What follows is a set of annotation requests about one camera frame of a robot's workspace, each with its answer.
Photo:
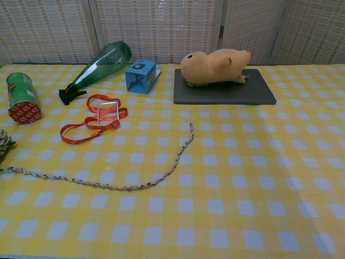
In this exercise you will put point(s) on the small blue cardboard box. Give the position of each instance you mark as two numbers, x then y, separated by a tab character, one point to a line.
140	75

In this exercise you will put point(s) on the clear badge holder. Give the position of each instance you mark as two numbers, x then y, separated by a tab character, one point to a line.
109	112

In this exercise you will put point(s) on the grey closed laptop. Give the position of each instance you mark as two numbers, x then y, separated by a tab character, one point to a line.
229	94

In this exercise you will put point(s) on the orange plush toy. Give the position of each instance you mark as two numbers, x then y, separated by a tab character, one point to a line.
210	67

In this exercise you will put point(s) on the yellow white checked tablecloth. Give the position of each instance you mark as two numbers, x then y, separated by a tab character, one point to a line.
215	189

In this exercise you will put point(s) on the green spray bottle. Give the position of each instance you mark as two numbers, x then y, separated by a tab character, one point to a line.
107	62

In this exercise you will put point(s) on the woven folding screen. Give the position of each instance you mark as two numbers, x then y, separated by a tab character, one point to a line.
161	27

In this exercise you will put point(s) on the brass screen hinge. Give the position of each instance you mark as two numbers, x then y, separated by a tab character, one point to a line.
221	31

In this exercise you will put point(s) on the green chip can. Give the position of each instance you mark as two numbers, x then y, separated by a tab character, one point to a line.
23	91

